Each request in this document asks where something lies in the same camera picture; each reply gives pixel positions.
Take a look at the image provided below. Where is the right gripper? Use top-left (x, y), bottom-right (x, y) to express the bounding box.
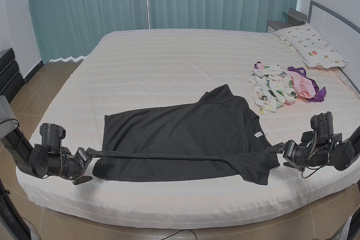
top-left (283, 139), bottom-right (310, 168)

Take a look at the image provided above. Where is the black cable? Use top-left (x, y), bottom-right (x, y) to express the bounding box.
top-left (165, 229), bottom-right (203, 240)
top-left (300, 164), bottom-right (337, 179)

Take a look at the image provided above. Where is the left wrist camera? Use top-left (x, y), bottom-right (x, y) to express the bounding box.
top-left (70, 175), bottom-right (94, 186)

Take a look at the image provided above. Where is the black high-neck top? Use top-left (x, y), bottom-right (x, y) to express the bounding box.
top-left (92, 84), bottom-right (281, 186)

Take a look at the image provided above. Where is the bed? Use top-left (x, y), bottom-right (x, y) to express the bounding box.
top-left (15, 0), bottom-right (360, 234)

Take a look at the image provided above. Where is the pile of clothes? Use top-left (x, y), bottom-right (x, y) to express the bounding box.
top-left (247, 61), bottom-right (327, 115)

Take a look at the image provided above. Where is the white printed pillow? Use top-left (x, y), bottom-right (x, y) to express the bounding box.
top-left (272, 23), bottom-right (348, 68)

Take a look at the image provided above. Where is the black chest of drawers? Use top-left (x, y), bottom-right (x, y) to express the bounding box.
top-left (0, 48), bottom-right (25, 103)

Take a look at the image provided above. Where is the grey bedside table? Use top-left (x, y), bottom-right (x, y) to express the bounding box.
top-left (267, 7), bottom-right (308, 33)

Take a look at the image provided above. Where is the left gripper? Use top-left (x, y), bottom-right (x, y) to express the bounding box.
top-left (64, 146), bottom-right (92, 178)

